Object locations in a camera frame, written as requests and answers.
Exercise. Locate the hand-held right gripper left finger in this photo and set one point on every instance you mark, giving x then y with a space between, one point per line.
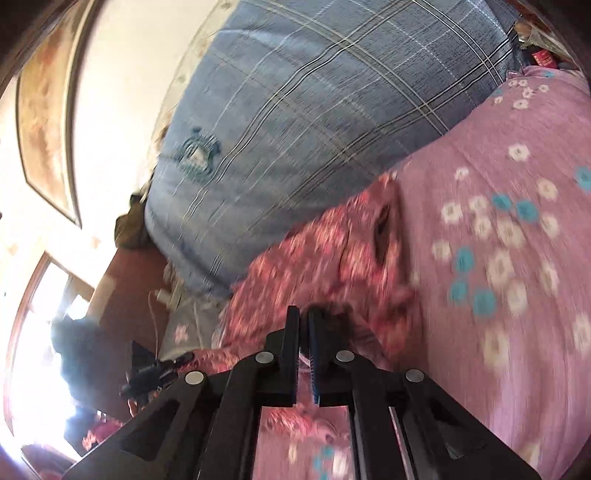
292 360

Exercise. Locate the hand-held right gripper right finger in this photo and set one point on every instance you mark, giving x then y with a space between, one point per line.
315 364

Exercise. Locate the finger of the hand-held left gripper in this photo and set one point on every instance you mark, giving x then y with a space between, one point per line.
178 359

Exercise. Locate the maroon floral garment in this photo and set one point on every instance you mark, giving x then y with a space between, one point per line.
314 258

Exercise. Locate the grey floral pillow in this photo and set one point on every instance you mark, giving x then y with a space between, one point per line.
184 330

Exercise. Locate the brown headboard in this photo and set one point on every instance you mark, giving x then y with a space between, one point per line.
129 277

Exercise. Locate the window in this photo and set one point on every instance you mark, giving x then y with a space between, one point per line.
32 346

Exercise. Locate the olive cloth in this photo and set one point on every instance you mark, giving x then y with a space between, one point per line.
131 226

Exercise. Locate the blue plaid quilt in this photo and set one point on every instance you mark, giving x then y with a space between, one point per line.
300 115

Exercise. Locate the purple floral bedsheet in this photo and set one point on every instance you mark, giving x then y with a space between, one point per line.
485 161

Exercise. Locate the red packet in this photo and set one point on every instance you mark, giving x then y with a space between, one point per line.
542 59

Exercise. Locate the framed wall picture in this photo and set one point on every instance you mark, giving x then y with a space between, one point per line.
51 115

